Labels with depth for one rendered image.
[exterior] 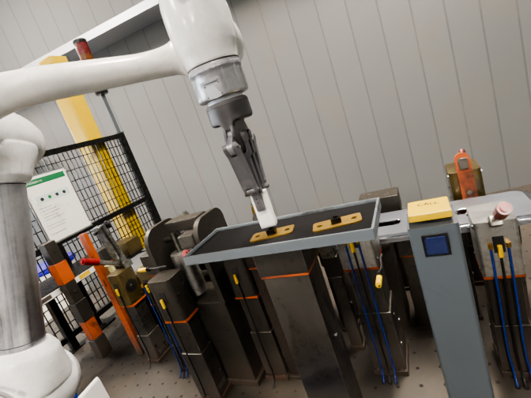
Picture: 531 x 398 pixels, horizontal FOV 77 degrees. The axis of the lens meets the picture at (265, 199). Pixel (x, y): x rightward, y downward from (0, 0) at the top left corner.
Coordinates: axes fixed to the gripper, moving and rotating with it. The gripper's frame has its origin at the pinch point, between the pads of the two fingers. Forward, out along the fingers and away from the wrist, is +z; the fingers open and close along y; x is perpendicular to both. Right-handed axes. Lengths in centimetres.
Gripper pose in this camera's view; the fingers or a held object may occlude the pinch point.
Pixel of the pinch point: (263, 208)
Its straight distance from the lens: 61.4
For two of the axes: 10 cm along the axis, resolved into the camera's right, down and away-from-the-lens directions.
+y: -2.1, 3.1, -9.3
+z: 3.2, 9.2, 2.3
